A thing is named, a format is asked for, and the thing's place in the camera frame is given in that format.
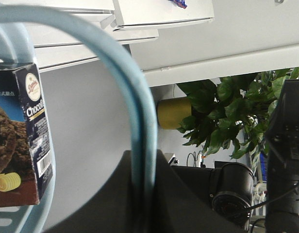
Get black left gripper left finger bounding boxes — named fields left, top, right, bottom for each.
left=42, top=150, right=140, bottom=233

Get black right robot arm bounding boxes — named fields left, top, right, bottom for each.
left=152, top=79, right=299, bottom=233

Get green potted plant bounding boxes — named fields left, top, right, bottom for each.
left=177, top=67, right=299, bottom=159

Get gold plant pot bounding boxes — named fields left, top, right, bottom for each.
left=156, top=97, right=192, bottom=130

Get white supermarket shelf unit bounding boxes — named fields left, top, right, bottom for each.
left=0, top=0, right=299, bottom=88

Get left gripper black right-side own right finger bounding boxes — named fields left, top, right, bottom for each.
left=151, top=150, right=243, bottom=233

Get light blue plastic basket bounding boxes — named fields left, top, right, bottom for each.
left=0, top=5, right=157, bottom=233

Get dark blue cookie box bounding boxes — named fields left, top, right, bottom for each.
left=0, top=63, right=53, bottom=208

